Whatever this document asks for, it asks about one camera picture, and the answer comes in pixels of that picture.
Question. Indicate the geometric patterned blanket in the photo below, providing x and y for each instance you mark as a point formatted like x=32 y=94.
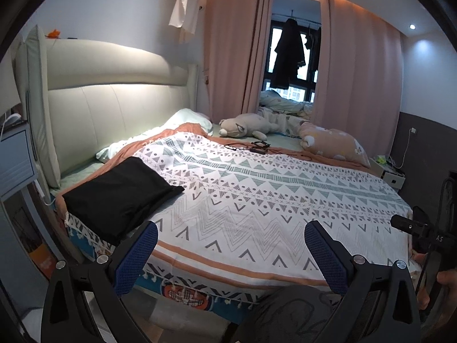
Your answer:
x=267 y=203

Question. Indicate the white nightstand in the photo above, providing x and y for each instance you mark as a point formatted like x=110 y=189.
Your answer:
x=391 y=178

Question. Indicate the black hanging coat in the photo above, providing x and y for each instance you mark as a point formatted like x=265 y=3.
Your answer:
x=285 y=53

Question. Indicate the black jacket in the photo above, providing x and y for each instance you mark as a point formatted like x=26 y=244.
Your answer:
x=117 y=196

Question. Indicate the white hanging shirt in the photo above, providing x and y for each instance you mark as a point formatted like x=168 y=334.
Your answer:
x=185 y=7

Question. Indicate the pink curtain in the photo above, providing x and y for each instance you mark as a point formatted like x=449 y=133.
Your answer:
x=357 y=78
x=232 y=60

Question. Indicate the person's grey patterned pants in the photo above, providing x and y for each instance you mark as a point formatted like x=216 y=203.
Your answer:
x=285 y=314

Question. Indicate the orange box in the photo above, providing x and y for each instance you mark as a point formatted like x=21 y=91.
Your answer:
x=41 y=257

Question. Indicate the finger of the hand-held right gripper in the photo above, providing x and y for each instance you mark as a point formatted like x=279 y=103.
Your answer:
x=407 y=225

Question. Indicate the floral light quilt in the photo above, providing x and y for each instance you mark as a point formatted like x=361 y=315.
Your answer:
x=285 y=107

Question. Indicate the beige plush pillow toy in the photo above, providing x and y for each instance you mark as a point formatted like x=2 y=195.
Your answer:
x=332 y=143

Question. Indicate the white pillow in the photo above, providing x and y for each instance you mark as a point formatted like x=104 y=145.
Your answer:
x=189 y=118

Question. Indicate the cartoon printed bed sheet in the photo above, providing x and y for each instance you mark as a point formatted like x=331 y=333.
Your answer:
x=185 y=294

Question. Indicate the person's right hand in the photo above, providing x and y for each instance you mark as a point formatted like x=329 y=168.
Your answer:
x=448 y=278

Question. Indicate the cream upholstered headboard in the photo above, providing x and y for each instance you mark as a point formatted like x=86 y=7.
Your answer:
x=107 y=114

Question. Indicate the small dark hanging garment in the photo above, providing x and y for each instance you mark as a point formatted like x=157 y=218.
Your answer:
x=310 y=39

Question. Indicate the small orange object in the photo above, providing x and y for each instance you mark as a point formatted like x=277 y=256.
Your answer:
x=53 y=34

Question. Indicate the small green object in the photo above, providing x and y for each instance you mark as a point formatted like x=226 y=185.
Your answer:
x=380 y=159

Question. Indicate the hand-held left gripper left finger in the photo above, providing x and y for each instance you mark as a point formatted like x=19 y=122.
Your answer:
x=137 y=257

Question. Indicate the dark framed window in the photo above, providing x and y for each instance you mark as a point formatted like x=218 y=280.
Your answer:
x=292 y=91

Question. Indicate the grey plush toy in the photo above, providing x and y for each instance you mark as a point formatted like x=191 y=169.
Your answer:
x=246 y=123

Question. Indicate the light blue nightstand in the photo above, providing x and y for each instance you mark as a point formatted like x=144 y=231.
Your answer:
x=16 y=160

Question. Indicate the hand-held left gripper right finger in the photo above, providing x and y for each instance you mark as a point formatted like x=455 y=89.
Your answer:
x=326 y=257

